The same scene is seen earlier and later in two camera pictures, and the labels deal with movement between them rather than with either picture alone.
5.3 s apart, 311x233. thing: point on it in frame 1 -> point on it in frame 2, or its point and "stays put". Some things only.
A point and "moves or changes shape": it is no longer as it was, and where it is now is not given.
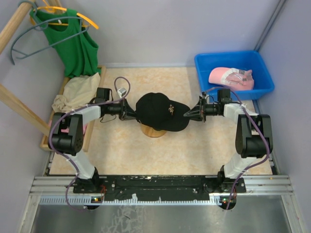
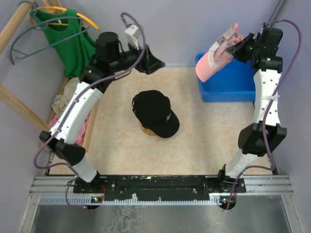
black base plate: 159,187 stays put
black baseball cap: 157,111 moves or changes shape
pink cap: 233,78 -> 217,56
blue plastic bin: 251,60 -> 234,83
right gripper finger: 195,111 -> 242,47
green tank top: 78,50 stays put
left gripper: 126,112 -> 148,62
